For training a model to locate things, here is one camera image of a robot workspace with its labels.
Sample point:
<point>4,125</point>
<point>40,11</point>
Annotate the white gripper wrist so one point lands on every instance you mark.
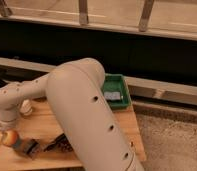
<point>7,122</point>

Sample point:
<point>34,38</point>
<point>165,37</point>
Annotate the red yellow apple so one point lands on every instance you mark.
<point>10,137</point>

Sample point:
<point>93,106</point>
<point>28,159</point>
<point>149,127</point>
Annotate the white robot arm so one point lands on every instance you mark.
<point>73,91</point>

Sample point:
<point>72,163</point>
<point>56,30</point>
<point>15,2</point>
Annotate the grey metal clip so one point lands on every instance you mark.
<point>30,148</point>

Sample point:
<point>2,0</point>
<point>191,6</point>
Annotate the white paper cup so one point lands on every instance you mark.
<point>26,108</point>

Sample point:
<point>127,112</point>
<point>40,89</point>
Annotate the bunch of dark grapes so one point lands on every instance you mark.
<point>65,146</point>

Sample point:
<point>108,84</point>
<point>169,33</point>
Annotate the grey blue sponge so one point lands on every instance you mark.
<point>112,96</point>

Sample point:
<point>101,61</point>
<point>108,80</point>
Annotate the green plastic tray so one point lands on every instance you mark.
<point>116,82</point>

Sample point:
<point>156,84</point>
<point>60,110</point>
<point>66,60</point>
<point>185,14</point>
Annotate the black handled utensil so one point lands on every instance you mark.
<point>55,142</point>

